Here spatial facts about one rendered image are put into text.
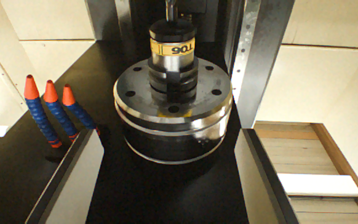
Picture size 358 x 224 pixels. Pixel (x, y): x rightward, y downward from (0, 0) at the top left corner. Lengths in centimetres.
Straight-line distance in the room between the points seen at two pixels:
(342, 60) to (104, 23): 126
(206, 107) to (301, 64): 114
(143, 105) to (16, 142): 28
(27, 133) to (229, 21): 64
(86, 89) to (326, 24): 115
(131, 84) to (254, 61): 61
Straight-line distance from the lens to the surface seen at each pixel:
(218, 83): 26
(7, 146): 45
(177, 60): 22
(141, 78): 27
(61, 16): 129
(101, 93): 47
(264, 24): 76
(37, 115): 32
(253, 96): 89
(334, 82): 151
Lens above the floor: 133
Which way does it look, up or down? 41 degrees up
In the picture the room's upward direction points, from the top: 180 degrees clockwise
